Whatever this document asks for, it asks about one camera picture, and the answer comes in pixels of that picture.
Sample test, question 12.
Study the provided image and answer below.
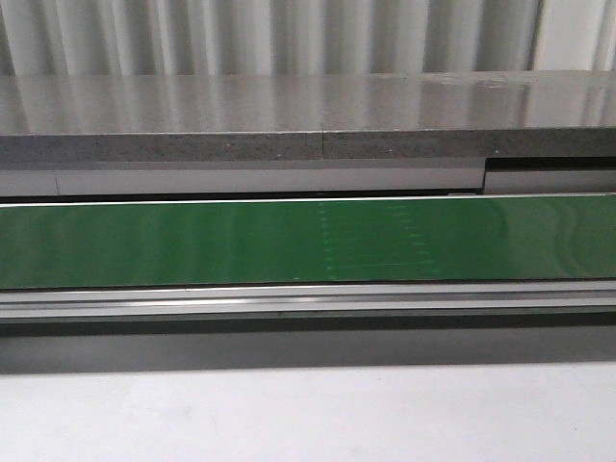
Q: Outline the grey stone slab right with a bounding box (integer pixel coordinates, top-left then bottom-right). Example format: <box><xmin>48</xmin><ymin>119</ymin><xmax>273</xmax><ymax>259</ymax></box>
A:
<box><xmin>321</xmin><ymin>71</ymin><xmax>615</xmax><ymax>161</ymax></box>

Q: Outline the grey stone slab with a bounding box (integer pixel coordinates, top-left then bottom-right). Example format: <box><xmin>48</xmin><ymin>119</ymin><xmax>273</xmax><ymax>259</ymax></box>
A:
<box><xmin>321</xmin><ymin>71</ymin><xmax>615</xmax><ymax>161</ymax></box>
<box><xmin>1</xmin><ymin>75</ymin><xmax>323</xmax><ymax>164</ymax></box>

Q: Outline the green conveyor belt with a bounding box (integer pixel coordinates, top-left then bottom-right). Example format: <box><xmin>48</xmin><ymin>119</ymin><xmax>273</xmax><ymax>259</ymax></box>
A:
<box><xmin>1</xmin><ymin>195</ymin><xmax>615</xmax><ymax>290</ymax></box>

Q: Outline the grey stone slab left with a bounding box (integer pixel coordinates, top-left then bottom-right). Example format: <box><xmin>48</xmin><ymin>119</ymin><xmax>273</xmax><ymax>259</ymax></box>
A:
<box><xmin>1</xmin><ymin>75</ymin><xmax>323</xmax><ymax>164</ymax></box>

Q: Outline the white pleated curtain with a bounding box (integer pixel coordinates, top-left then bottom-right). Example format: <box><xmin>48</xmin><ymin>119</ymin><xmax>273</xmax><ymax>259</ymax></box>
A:
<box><xmin>1</xmin><ymin>1</ymin><xmax>615</xmax><ymax>75</ymax></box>

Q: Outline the front aluminium conveyor rail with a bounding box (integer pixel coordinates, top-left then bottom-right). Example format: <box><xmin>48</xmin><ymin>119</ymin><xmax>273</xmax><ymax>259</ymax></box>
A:
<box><xmin>1</xmin><ymin>280</ymin><xmax>615</xmax><ymax>337</ymax></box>

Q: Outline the aluminium conveyor rail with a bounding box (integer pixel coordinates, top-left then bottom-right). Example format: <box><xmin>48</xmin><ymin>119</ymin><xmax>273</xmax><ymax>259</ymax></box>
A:
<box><xmin>1</xmin><ymin>280</ymin><xmax>615</xmax><ymax>337</ymax></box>
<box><xmin>1</xmin><ymin>156</ymin><xmax>615</xmax><ymax>200</ymax></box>

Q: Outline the rear aluminium conveyor rail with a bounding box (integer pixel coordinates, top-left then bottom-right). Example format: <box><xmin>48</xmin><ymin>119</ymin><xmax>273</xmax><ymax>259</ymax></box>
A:
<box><xmin>1</xmin><ymin>156</ymin><xmax>615</xmax><ymax>200</ymax></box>

